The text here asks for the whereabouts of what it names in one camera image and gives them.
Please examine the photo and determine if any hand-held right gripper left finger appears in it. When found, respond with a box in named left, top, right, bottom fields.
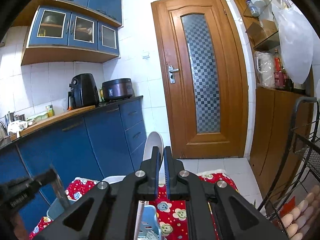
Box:
left=32, top=146, right=163, bottom=240

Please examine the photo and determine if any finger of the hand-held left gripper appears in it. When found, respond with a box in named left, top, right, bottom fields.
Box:
left=32, top=168, right=59, bottom=187

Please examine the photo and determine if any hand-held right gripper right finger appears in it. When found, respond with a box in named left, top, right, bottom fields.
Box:
left=164, top=146, right=288, bottom=240

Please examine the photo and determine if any silver metal fork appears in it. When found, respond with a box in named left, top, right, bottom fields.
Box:
left=49, top=164, right=71, bottom=210

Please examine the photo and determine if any grey-blue utensil holder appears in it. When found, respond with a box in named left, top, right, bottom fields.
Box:
left=47, top=198, right=77, bottom=221

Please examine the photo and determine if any white ceramic spoon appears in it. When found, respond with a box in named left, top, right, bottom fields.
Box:
left=143, top=131, right=164, bottom=171

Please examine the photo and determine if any light blue plastic basket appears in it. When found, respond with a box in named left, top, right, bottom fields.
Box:
left=139, top=204, right=162, bottom=240

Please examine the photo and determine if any red floral tablecloth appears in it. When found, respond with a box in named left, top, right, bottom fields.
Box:
left=29, top=171, right=250, bottom=240

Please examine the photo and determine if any blue base cabinet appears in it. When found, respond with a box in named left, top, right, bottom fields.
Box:
left=0, top=95, right=148, bottom=233

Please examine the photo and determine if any wooden chopstick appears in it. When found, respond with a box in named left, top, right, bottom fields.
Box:
left=133, top=201, right=145, bottom=240

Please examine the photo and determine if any white printed cloth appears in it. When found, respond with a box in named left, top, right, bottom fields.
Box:
left=7, top=120, right=34, bottom=137

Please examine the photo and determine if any green container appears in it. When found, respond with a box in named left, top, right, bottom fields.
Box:
left=27, top=112, right=48, bottom=121

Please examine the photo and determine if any steel pot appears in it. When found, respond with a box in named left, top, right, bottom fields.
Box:
left=4, top=111, right=15, bottom=126

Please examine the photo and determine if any black air fryer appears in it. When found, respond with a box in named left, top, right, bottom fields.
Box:
left=67, top=73, right=100, bottom=110

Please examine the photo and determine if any dark rice cooker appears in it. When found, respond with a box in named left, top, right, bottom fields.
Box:
left=102, top=78, right=133, bottom=102

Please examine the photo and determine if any wooden door with glass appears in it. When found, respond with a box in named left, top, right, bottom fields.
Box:
left=151, top=0, right=249, bottom=159

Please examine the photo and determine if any wooden shelf cabinet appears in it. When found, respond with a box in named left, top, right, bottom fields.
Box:
left=229, top=0, right=320, bottom=201

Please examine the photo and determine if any red packet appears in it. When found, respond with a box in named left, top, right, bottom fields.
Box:
left=280, top=196, right=297, bottom=217

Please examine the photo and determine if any pile of eggs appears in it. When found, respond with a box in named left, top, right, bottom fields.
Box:
left=280, top=185, right=320, bottom=239

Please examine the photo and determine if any black metal rack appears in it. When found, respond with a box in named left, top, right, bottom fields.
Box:
left=257, top=96, right=320, bottom=240

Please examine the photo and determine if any white wrapped kettle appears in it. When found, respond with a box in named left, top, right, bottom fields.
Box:
left=254, top=51, right=275, bottom=88

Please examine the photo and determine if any red labelled bottle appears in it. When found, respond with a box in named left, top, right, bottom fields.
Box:
left=274, top=49, right=288, bottom=90

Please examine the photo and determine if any dark bottle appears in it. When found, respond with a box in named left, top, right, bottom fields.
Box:
left=286, top=67, right=306, bottom=93

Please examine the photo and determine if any cardboard box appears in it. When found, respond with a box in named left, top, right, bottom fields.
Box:
left=246, top=20, right=277, bottom=46

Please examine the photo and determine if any white plastic bag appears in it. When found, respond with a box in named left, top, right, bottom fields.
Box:
left=271, top=0, right=314, bottom=85

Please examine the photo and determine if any metal door handle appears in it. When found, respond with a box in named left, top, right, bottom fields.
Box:
left=168, top=65, right=180, bottom=83

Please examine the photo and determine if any blue glass-door wall cabinet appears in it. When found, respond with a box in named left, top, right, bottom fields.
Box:
left=21, top=5, right=121, bottom=66

